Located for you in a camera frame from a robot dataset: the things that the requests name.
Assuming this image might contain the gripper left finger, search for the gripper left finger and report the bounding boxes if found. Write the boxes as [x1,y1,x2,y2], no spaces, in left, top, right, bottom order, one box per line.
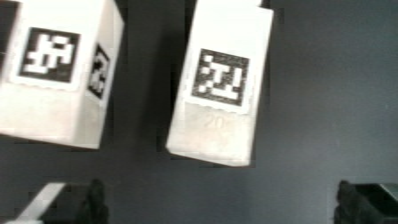
[12,179,108,224]

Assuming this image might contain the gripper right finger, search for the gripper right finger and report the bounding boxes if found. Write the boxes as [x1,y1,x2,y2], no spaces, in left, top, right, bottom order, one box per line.
[334,180,398,224]

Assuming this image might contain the white table leg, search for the white table leg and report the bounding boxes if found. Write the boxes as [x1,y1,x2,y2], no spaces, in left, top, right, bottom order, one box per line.
[0,0,124,149]
[167,0,273,167]

